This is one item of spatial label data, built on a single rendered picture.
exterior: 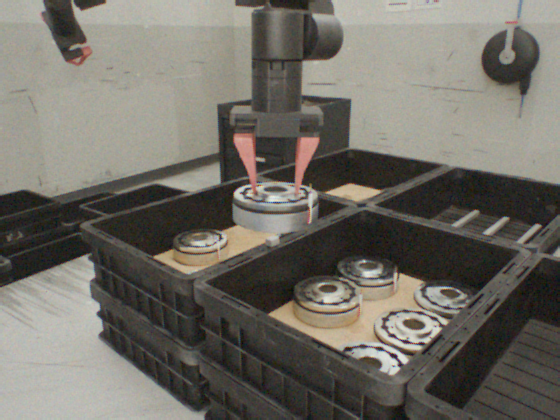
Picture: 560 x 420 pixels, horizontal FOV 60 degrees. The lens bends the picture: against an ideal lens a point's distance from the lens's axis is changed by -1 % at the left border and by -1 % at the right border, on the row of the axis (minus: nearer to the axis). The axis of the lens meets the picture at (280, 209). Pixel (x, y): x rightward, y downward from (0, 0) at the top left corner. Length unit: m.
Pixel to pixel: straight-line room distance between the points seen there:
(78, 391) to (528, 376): 0.65
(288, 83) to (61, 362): 0.63
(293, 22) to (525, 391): 0.50
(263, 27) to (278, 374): 0.38
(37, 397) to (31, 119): 3.11
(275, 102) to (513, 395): 0.44
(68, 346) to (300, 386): 0.53
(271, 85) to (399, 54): 3.70
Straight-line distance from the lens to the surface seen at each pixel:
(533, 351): 0.75
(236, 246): 0.97
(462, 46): 4.04
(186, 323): 0.69
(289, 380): 0.57
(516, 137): 4.00
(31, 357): 0.98
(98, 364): 0.91
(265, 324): 0.54
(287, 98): 0.54
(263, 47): 0.54
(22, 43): 3.83
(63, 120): 3.97
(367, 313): 0.76
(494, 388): 0.66
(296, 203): 0.55
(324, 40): 0.59
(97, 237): 0.81
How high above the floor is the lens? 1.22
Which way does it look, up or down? 20 degrees down
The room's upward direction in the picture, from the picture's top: straight up
